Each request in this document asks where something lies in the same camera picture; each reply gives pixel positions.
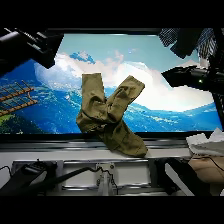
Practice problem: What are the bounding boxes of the olive green pants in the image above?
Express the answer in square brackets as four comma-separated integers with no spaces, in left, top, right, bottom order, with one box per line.
[75,72,149,158]

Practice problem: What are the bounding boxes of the black cable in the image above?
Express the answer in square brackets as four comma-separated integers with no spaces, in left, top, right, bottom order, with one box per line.
[19,165,118,196]

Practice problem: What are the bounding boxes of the white garment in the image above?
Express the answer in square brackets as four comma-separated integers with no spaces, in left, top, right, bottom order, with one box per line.
[185,127,224,158]

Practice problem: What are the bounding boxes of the silver frame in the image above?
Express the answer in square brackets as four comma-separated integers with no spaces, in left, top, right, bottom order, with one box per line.
[0,137,224,196]

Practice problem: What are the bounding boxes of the black garment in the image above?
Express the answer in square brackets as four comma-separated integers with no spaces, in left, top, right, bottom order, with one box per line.
[169,28,205,60]

